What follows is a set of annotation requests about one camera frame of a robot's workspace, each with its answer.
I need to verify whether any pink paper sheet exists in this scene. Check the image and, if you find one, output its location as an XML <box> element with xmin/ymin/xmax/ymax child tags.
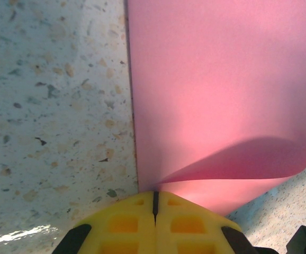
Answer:
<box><xmin>125</xmin><ymin>0</ymin><xmax>306</xmax><ymax>216</ymax></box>

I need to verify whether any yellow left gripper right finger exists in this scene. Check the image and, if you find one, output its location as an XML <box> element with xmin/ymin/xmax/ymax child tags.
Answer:
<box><xmin>155</xmin><ymin>190</ymin><xmax>258</xmax><ymax>254</ymax></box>

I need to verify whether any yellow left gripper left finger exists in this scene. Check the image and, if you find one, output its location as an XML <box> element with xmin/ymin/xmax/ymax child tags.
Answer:
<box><xmin>52</xmin><ymin>190</ymin><xmax>157</xmax><ymax>254</ymax></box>

